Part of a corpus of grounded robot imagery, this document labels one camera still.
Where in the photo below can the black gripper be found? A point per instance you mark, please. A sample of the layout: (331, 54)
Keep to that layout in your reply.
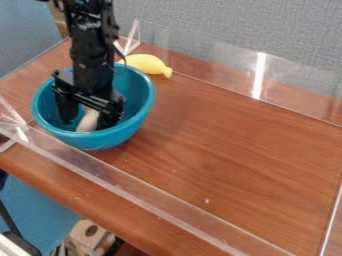
(101, 99)

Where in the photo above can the white red toy mushroom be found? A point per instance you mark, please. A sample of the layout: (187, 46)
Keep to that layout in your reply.
(88, 122)

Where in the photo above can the blue plastic bowl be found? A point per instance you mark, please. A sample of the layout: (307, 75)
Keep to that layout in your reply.
(132, 85)

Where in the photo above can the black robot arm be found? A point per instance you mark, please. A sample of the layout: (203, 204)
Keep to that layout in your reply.
(93, 31)

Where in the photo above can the yellow toy banana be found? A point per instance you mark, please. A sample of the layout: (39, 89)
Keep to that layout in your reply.
(147, 63)

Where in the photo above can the front clear acrylic barrier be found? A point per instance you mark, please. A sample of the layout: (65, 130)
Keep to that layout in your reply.
(194, 220)

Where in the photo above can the clear acrylic barrier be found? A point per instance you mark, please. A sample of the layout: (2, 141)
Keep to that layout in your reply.
(298, 87)
(194, 220)

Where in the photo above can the beige block with hole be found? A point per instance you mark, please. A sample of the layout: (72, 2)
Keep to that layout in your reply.
(88, 239)

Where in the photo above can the rear clear acrylic barrier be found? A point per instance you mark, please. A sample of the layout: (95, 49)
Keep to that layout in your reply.
(298, 87)

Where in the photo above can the left clear acrylic bracket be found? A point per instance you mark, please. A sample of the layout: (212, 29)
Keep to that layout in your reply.
(13, 126)

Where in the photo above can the clear acrylic triangular bracket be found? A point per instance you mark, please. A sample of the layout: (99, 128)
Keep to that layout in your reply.
(127, 44)

